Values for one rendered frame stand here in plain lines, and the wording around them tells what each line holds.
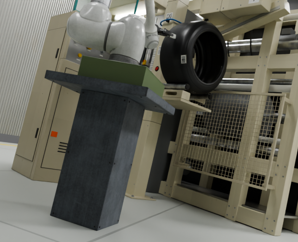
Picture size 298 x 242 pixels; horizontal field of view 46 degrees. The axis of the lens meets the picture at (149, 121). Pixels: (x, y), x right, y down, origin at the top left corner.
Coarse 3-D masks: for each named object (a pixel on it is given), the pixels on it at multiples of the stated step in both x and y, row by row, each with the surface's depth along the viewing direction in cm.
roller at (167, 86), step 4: (164, 84) 268; (168, 84) 265; (172, 84) 262; (176, 84) 259; (180, 84) 256; (184, 84) 253; (188, 84) 253; (164, 88) 269; (168, 88) 266; (172, 88) 262; (176, 88) 259; (180, 88) 256; (184, 88) 253; (188, 88) 253
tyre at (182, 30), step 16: (176, 32) 256; (192, 32) 250; (208, 32) 280; (176, 48) 250; (192, 48) 249; (208, 48) 293; (224, 48) 274; (160, 64) 264; (176, 64) 251; (192, 64) 251; (208, 64) 296; (224, 64) 276; (176, 80) 259; (192, 80) 254; (208, 80) 290
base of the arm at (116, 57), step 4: (112, 56) 170; (116, 56) 169; (120, 56) 168; (124, 56) 168; (116, 60) 168; (120, 60) 168; (124, 60) 168; (128, 60) 169; (132, 60) 170; (136, 64) 172
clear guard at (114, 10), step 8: (80, 0) 261; (88, 0) 265; (112, 0) 280; (120, 0) 285; (128, 0) 290; (136, 0) 296; (80, 8) 261; (112, 8) 281; (120, 8) 286; (128, 8) 291; (136, 8) 296; (112, 16) 281; (120, 16) 286
